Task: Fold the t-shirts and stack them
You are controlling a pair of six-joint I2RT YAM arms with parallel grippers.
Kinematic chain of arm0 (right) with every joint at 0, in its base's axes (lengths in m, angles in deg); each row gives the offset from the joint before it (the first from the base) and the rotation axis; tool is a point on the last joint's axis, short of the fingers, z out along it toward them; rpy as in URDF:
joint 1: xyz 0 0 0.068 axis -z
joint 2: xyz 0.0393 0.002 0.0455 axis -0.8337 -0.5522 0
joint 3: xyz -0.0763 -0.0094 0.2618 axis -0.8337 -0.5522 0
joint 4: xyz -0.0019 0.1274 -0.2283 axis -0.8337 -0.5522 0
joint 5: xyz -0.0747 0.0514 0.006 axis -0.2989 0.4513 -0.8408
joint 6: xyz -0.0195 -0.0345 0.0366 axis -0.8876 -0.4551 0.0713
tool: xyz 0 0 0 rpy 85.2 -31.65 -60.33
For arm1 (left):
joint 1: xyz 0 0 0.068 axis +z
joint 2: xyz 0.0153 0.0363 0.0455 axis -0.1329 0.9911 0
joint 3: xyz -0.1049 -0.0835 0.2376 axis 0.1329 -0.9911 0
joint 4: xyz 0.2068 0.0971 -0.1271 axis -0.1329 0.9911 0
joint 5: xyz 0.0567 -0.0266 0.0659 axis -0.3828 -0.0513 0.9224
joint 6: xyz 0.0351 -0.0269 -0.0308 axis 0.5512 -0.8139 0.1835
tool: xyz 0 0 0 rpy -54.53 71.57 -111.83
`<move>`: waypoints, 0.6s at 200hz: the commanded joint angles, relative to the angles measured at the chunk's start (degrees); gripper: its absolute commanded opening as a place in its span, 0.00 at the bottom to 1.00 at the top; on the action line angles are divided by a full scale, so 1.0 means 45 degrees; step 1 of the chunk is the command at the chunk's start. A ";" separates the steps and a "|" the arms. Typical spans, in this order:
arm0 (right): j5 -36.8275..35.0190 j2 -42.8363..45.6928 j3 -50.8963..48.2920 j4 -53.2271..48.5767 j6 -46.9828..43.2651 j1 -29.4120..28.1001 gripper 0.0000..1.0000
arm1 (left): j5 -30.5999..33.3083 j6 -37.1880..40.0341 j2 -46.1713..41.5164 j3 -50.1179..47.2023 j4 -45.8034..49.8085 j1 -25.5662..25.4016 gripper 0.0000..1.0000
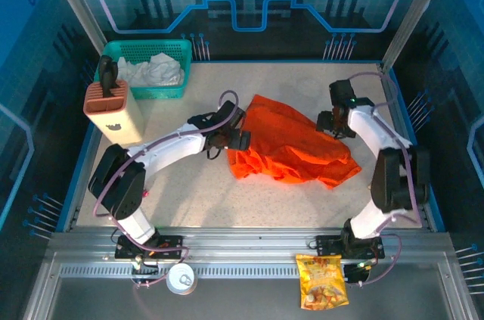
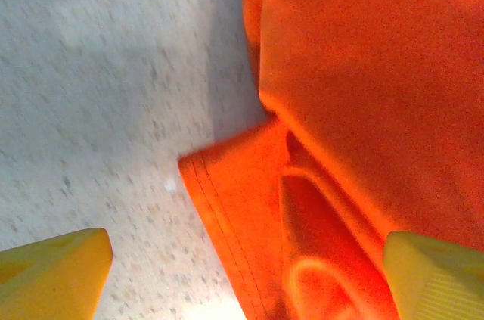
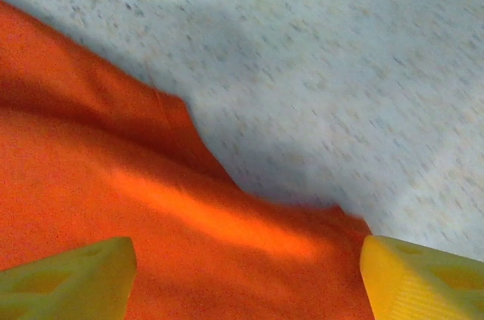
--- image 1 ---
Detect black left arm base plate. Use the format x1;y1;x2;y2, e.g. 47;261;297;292
114;235;185;260

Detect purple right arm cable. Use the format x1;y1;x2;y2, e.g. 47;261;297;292
346;71;423;287

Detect orange t-shirt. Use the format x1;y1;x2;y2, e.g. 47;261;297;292
225;94;362;190

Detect black knife handle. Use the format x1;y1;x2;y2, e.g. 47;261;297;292
108;61;119;96
98;54;113;90

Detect beige knife block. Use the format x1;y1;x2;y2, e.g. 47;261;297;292
82;79;147;147

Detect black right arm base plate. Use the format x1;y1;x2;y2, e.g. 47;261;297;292
315;235;386;260

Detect silver tin can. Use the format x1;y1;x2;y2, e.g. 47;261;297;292
166;263;197;295

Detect crumpled white t-shirt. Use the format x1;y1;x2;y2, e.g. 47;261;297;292
145;51;186;87
116;55;152;87

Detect aluminium table rail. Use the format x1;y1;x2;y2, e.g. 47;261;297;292
47;225;457;280

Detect aluminium frame post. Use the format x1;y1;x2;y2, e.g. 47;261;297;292
40;0;110;48
379;0;451;73

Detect yellow snack bag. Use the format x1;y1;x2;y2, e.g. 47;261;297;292
295;253;349;312

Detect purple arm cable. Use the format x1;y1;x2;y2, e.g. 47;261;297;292
92;89;240;290
346;71;423;287

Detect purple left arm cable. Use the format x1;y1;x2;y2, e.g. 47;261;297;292
92;89;240;290

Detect teal plastic basket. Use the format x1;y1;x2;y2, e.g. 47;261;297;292
93;39;193;101

